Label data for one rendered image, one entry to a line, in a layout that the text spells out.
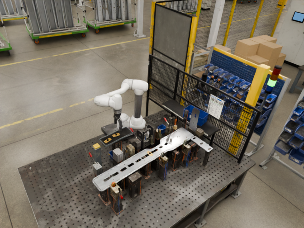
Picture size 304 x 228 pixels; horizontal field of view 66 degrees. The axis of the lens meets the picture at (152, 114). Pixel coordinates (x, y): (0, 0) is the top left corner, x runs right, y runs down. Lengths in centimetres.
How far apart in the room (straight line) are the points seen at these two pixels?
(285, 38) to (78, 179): 763
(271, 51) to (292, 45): 223
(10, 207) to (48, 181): 97
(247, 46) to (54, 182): 532
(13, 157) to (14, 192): 71
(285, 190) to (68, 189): 319
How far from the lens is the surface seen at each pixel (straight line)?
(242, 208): 381
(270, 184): 428
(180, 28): 462
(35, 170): 318
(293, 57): 884
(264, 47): 674
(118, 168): 259
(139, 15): 926
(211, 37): 676
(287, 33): 884
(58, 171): 308
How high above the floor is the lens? 298
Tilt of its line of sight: 37 degrees down
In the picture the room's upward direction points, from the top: 4 degrees clockwise
